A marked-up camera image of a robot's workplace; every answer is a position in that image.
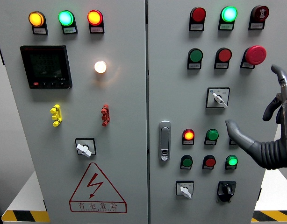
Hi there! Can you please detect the small lit green lamp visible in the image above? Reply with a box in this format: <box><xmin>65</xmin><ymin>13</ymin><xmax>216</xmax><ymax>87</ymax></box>
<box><xmin>225</xmin><ymin>154</ymin><xmax>239</xmax><ymax>167</ymax></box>

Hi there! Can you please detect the small red push button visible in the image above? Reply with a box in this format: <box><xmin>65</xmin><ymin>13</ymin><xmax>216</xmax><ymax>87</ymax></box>
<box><xmin>203</xmin><ymin>154</ymin><xmax>217</xmax><ymax>168</ymax></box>

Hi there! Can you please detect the black yellow striped tape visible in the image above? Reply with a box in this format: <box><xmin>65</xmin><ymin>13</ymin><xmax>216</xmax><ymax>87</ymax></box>
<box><xmin>1</xmin><ymin>210</ymin><xmax>50</xmax><ymax>223</ymax></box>
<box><xmin>251</xmin><ymin>210</ymin><xmax>287</xmax><ymax>223</ymax></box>

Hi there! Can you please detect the small lit red lamp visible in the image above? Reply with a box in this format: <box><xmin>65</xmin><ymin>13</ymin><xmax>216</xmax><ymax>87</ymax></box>
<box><xmin>182</xmin><ymin>128</ymin><xmax>195</xmax><ymax>141</ymax></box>

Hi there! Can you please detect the small green push button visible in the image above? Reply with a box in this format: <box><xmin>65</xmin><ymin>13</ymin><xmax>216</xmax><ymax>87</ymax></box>
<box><xmin>180</xmin><ymin>154</ymin><xmax>194</xmax><ymax>168</ymax></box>

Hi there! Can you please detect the large red stop button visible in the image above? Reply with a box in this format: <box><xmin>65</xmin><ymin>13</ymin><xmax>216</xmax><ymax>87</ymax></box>
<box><xmin>244</xmin><ymin>45</ymin><xmax>267</xmax><ymax>65</ymax></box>

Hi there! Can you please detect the silver door lock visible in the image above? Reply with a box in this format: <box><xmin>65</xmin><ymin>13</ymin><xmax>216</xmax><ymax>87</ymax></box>
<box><xmin>158</xmin><ymin>120</ymin><xmax>172</xmax><ymax>162</ymax></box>

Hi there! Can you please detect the large red push button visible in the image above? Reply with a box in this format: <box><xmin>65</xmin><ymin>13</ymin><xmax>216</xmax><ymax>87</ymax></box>
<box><xmin>216</xmin><ymin>48</ymin><xmax>232</xmax><ymax>63</ymax></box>

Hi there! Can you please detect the grey cabinet door with lock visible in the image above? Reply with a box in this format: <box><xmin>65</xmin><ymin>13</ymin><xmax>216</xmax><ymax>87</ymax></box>
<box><xmin>147</xmin><ymin>0</ymin><xmax>287</xmax><ymax>224</ymax></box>

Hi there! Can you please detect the large green push button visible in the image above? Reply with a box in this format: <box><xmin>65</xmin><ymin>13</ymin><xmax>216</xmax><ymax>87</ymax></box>
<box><xmin>188</xmin><ymin>48</ymin><xmax>204</xmax><ymax>63</ymax></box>

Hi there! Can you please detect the red buzzer lamp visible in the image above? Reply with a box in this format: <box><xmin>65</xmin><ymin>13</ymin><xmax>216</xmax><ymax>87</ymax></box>
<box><xmin>251</xmin><ymin>5</ymin><xmax>270</xmax><ymax>21</ymax></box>

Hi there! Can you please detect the large green indicator lamp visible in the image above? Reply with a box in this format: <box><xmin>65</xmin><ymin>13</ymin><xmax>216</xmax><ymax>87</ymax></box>
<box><xmin>58</xmin><ymin>10</ymin><xmax>75</xmax><ymax>27</ymax></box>
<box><xmin>221</xmin><ymin>6</ymin><xmax>238</xmax><ymax>23</ymax></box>

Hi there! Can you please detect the grey cabinet door with display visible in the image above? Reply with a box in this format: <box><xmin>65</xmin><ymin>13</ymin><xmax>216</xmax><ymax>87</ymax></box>
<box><xmin>0</xmin><ymin>0</ymin><xmax>149</xmax><ymax>224</ymax></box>

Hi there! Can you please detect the large dark red lamp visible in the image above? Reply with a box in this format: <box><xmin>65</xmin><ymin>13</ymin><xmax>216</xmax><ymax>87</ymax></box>
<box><xmin>190</xmin><ymin>7</ymin><xmax>207</xmax><ymax>23</ymax></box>

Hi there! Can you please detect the red warning triangle sticker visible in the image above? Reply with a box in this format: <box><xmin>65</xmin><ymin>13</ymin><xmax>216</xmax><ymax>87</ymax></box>
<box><xmin>69</xmin><ymin>162</ymin><xmax>128</xmax><ymax>214</ymax></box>

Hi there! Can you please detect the white glowing lamp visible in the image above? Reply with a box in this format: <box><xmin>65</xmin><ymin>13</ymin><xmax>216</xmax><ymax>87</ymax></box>
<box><xmin>94</xmin><ymin>60</ymin><xmax>108</xmax><ymax>74</ymax></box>

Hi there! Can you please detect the large lit red lamp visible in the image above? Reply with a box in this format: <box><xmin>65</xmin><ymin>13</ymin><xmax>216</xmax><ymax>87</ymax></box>
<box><xmin>87</xmin><ymin>9</ymin><xmax>104</xmax><ymax>26</ymax></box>

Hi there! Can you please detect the black digital display meter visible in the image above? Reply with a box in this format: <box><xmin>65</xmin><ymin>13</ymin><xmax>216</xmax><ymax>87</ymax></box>
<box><xmin>19</xmin><ymin>44</ymin><xmax>73</xmax><ymax>90</ymax></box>

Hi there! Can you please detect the large yellow indicator lamp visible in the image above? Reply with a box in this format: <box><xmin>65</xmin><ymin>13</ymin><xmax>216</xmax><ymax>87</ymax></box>
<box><xmin>28</xmin><ymin>11</ymin><xmax>45</xmax><ymax>28</ymax></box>

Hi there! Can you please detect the black-handled turn switch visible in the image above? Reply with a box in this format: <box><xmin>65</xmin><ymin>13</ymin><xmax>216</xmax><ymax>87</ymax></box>
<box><xmin>216</xmin><ymin>181</ymin><xmax>237</xmax><ymax>203</ymax></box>

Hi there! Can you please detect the small white-handled turn switch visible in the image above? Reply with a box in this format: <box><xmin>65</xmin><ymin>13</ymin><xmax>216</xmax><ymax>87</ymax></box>
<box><xmin>176</xmin><ymin>180</ymin><xmax>195</xmax><ymax>200</ymax></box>

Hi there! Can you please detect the small red handle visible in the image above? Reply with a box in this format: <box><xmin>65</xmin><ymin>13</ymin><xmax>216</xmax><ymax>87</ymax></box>
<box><xmin>100</xmin><ymin>104</ymin><xmax>110</xmax><ymax>127</ymax></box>

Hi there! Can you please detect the white-handled turn switch, black plate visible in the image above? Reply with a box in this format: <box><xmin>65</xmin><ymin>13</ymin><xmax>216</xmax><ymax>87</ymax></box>
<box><xmin>74</xmin><ymin>137</ymin><xmax>97</xmax><ymax>159</ymax></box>

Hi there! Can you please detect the small yellow handle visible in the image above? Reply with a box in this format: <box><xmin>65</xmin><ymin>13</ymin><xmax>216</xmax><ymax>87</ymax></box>
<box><xmin>50</xmin><ymin>104</ymin><xmax>63</xmax><ymax>127</ymax></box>

